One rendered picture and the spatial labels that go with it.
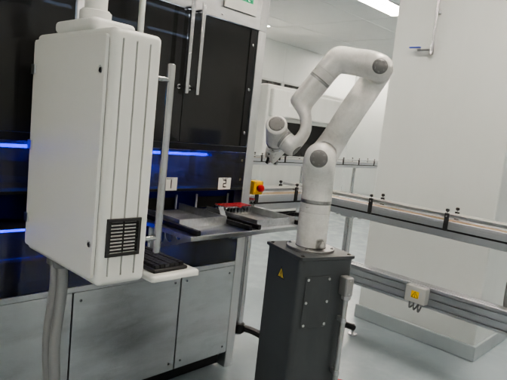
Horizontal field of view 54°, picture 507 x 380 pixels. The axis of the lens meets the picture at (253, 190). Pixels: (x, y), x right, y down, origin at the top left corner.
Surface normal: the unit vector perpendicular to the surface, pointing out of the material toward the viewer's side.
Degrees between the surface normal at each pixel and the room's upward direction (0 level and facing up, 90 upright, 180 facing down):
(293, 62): 90
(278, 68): 90
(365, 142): 90
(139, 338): 90
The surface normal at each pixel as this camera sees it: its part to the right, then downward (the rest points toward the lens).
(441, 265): -0.69, 0.01
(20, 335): 0.72, 0.16
